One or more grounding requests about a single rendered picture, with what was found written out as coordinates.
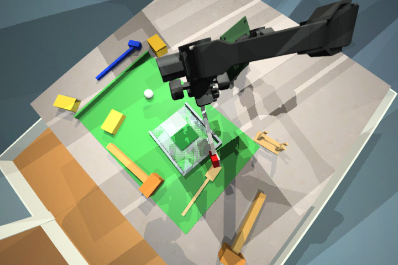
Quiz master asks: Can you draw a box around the red putter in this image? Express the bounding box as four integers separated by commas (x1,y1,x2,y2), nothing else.
201,106,221,168

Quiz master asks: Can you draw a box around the green flat mat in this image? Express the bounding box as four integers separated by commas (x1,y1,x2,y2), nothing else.
79,55,260,234

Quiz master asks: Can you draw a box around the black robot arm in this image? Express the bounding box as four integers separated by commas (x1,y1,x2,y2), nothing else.
155,0,359,107

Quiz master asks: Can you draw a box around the white golf ball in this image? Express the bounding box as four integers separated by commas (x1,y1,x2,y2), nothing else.
144,89,153,98

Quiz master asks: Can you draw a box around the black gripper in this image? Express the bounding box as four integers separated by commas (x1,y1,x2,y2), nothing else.
169,72,231,100

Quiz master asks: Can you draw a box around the blue putter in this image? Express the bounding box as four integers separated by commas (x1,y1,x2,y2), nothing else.
96,40,142,81

